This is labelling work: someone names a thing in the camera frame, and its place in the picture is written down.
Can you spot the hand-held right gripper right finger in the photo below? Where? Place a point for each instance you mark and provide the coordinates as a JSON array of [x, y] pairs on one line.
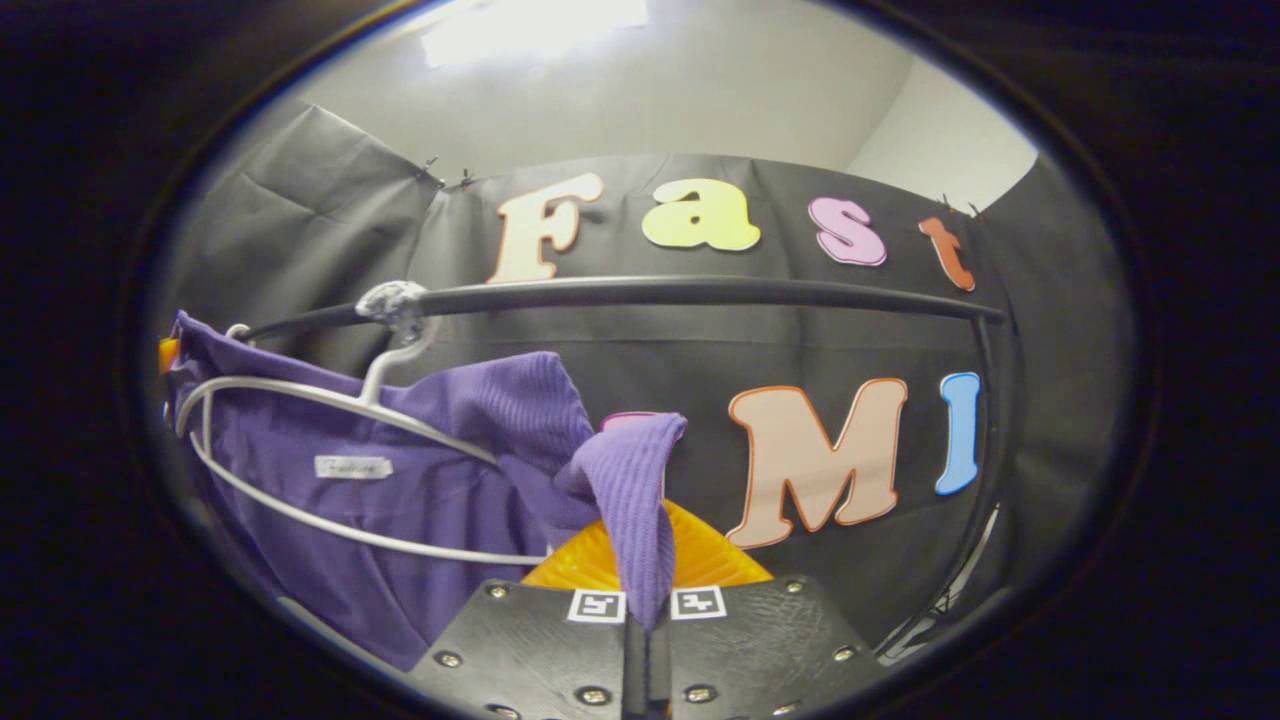
[[770, 650]]

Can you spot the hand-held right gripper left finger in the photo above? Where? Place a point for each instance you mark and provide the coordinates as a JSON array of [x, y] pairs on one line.
[[540, 660]]

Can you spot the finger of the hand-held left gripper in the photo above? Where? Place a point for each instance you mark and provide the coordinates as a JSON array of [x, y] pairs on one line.
[[168, 356]]

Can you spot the white hanger with hook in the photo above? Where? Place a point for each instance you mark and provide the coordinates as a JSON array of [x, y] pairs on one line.
[[395, 360]]

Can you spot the black metal clothes rack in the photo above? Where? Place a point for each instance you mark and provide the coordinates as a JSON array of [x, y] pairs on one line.
[[700, 291]]

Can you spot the backdrop stand tripod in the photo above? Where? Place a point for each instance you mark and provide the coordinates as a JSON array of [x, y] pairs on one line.
[[945, 600]]

